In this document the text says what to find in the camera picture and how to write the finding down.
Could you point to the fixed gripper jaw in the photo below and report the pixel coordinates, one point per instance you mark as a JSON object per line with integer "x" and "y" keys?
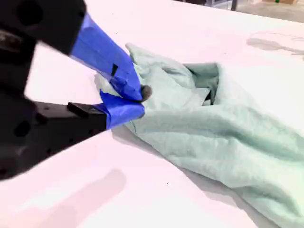
{"x": 123, "y": 111}

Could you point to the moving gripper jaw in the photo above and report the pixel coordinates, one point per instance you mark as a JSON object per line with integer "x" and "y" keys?
{"x": 104, "y": 52}

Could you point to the pale green T-shirt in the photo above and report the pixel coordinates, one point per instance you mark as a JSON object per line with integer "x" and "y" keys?
{"x": 202, "y": 133}

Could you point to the dark metal post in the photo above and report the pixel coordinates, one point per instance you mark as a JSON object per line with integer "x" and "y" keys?
{"x": 234, "y": 4}

